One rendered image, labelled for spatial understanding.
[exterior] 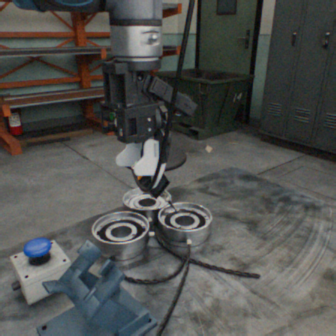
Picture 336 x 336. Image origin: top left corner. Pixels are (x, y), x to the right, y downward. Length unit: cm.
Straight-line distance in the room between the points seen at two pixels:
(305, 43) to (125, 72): 305
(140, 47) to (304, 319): 44
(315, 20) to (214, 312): 312
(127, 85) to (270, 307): 38
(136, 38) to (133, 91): 8
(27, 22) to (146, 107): 391
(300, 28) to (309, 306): 312
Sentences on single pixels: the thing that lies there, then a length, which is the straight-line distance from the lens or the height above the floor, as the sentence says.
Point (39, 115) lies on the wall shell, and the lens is 444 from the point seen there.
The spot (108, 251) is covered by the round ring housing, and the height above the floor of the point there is 82.
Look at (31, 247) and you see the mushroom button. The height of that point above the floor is 87.
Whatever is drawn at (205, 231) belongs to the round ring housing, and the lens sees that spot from 60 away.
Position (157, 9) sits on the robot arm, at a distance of 48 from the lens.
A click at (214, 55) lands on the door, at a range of 482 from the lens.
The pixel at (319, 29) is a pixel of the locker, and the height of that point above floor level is 117.
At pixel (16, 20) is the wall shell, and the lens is 432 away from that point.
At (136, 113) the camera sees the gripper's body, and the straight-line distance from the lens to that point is 47.
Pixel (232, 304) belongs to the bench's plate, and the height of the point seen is 80.
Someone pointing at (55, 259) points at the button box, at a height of 85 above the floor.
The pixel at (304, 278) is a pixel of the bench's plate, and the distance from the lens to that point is 59.
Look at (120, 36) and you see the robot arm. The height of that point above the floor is 116.
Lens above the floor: 117
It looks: 25 degrees down
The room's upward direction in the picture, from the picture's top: straight up
